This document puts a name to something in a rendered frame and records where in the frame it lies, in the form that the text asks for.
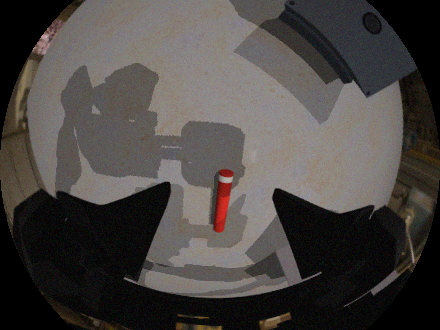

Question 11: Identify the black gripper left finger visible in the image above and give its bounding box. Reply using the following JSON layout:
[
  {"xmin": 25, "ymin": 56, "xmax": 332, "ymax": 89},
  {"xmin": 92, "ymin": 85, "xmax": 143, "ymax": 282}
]
[{"xmin": 56, "ymin": 181, "xmax": 172, "ymax": 281}]

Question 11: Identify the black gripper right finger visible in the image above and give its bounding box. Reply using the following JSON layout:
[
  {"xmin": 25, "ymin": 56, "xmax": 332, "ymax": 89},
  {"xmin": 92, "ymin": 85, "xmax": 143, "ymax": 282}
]
[{"xmin": 272, "ymin": 188, "xmax": 375, "ymax": 280}]

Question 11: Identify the red peg with white band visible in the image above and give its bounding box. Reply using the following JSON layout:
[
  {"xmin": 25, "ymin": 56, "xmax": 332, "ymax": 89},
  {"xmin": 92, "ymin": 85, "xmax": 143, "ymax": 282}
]
[{"xmin": 213, "ymin": 169, "xmax": 233, "ymax": 233}]

